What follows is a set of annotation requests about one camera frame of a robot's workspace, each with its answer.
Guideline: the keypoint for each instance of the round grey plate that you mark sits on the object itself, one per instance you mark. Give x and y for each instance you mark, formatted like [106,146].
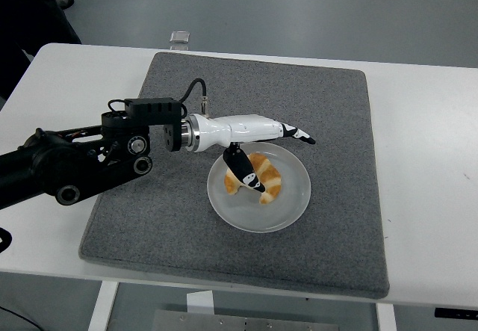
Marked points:
[287,211]

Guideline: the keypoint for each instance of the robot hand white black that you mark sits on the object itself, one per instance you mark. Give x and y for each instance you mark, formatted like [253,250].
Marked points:
[242,129]

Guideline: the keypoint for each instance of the white table leg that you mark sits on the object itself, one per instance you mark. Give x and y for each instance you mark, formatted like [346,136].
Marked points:
[386,318]
[101,306]

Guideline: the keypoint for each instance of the croissant bread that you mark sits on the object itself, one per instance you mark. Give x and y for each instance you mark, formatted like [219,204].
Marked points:
[270,176]

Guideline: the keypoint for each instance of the grey felt mat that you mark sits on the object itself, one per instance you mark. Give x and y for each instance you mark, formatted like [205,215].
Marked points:
[298,95]

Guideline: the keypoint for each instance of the black table control panel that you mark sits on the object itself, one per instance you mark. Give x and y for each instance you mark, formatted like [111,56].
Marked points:
[455,312]

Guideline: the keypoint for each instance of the small square silver floor fitting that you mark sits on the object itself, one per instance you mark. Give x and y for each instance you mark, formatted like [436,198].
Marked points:
[180,37]

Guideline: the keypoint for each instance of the person's leg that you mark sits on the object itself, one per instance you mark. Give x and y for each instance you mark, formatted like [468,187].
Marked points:
[30,28]

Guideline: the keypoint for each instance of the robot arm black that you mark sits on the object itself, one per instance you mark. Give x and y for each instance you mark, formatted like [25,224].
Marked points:
[74,163]

